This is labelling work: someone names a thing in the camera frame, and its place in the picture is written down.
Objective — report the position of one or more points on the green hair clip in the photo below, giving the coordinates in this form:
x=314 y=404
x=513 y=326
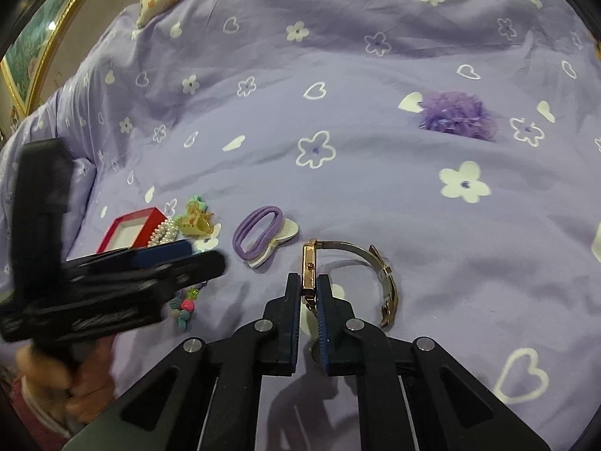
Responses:
x=196 y=205

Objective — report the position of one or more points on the purple fluffy pompom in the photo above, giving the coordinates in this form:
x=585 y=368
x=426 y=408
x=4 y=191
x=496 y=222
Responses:
x=457 y=113

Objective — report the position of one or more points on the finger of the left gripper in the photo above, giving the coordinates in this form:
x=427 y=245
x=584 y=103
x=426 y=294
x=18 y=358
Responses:
x=167 y=251
x=185 y=271

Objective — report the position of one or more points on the yellow claw hair clip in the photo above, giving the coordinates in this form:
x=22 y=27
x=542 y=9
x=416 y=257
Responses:
x=195 y=224

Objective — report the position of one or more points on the gold framed painting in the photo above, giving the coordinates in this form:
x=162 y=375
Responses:
x=26 y=62

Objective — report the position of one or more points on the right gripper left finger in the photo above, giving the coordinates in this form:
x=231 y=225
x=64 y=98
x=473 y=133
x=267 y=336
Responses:
x=280 y=353

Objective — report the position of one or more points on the gold wrist watch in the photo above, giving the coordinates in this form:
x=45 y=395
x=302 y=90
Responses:
x=360 y=275

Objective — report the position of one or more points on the purple floral bedsheet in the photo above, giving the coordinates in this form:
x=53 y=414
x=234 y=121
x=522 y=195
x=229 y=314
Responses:
x=313 y=106

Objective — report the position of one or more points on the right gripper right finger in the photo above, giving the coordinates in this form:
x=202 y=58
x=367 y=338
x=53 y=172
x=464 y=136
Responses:
x=336 y=349

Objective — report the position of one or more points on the red jewelry box tray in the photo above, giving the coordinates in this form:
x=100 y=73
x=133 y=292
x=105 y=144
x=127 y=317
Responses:
x=131 y=230

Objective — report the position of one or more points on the left hand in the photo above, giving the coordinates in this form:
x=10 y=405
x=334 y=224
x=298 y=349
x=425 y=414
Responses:
x=81 y=395

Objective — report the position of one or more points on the left red sleeve forearm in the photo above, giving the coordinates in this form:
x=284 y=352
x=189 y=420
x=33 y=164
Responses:
x=39 y=423

